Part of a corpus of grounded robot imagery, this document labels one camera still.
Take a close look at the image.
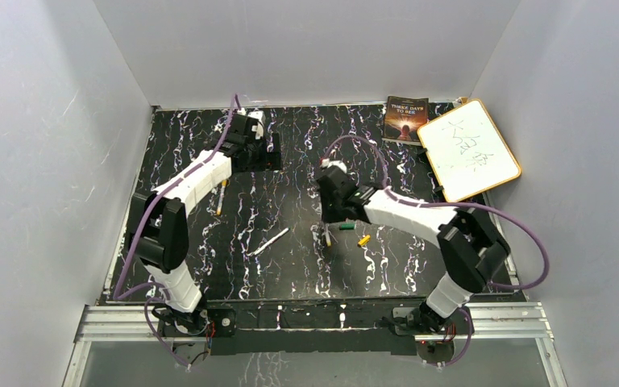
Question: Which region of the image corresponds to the purple cable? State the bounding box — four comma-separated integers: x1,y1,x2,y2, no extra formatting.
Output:
113,94,242,369
322,134,550,368

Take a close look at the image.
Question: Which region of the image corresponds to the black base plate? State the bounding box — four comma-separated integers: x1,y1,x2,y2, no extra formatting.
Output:
156,297,474,358

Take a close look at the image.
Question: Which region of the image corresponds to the orange-yellow pen cap lower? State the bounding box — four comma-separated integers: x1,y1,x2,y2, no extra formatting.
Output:
357,235,371,247

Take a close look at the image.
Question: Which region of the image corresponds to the white marker pen yellow end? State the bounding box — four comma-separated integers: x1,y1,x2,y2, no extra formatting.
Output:
322,223,332,247

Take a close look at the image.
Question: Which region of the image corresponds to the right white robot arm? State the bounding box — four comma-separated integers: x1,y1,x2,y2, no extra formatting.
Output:
316,160,510,334

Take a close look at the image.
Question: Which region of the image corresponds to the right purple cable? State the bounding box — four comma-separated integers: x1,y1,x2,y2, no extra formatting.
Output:
322,134,550,368

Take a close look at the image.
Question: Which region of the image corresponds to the dark book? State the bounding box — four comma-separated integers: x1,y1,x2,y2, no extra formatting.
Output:
381,96,429,146

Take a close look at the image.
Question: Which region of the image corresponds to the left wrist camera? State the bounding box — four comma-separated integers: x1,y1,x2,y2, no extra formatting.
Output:
247,110,265,140

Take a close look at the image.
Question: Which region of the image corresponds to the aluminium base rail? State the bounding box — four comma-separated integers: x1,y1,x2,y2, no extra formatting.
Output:
64,298,566,386

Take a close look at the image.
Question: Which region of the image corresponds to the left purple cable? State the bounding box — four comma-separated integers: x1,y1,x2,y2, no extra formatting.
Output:
113,94,242,369

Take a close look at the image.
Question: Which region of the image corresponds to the whiteboard with wooden frame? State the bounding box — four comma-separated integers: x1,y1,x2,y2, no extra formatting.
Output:
418,99,521,202

